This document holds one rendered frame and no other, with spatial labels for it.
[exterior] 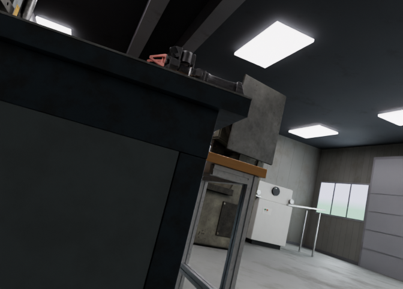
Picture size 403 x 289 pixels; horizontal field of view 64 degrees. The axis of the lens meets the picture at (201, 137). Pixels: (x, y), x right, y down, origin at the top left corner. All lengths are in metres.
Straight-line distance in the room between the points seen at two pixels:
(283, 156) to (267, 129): 5.33
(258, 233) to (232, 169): 5.59
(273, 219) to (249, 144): 2.82
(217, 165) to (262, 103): 3.51
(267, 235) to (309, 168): 4.16
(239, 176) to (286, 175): 8.78
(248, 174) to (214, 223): 3.30
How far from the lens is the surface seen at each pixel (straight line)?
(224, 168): 1.36
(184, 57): 1.65
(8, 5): 1.90
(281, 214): 7.19
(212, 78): 1.68
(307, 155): 10.64
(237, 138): 4.44
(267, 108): 4.85
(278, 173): 9.99
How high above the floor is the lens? 0.60
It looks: 11 degrees up
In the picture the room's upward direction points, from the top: 14 degrees clockwise
